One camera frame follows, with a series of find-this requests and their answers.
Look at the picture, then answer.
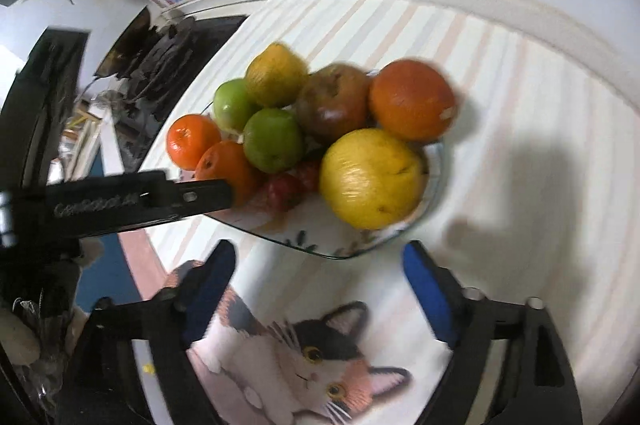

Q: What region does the orange tangerine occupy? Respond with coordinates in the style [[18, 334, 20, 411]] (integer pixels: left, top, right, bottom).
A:
[[166, 114, 221, 171], [194, 140, 265, 207]]

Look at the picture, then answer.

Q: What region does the glass patterned oval plate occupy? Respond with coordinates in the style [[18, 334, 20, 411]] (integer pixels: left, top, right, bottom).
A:
[[199, 68, 446, 261]]

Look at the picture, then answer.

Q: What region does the green apple on plate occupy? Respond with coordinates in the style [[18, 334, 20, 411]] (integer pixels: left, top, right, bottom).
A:
[[213, 78, 260, 134]]

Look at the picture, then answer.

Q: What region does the large dark orange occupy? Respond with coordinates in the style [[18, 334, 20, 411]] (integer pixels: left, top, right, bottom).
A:
[[369, 59, 458, 143]]

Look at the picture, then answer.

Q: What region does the right orange tangerine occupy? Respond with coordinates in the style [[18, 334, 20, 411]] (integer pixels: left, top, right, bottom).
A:
[[194, 140, 265, 207]]

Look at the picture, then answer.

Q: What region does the left orange tangerine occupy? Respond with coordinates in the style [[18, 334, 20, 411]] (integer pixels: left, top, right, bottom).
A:
[[166, 114, 221, 171]]

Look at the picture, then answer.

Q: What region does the blue cabinet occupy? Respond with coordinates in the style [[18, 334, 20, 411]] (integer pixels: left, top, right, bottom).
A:
[[76, 234, 141, 312]]

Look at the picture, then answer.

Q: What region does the brown red apple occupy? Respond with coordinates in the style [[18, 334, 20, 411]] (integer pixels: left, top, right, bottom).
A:
[[294, 63, 371, 143]]

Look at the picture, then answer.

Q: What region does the small red fruit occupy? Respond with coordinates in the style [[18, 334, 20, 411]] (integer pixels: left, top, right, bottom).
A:
[[265, 172, 306, 213]]

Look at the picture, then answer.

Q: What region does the dark yellow lemon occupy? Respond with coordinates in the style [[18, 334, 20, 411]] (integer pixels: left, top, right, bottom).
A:
[[244, 42, 309, 107]]

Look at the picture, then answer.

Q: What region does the striped cat blanket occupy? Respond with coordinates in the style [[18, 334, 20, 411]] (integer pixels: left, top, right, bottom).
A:
[[122, 0, 639, 424]]

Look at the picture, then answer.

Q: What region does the green apple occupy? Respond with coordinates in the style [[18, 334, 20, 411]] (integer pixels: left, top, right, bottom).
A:
[[243, 108, 305, 174], [213, 78, 260, 134]]

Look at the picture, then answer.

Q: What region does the bright yellow lemon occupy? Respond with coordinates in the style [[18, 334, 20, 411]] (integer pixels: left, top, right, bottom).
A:
[[319, 128, 428, 231]]

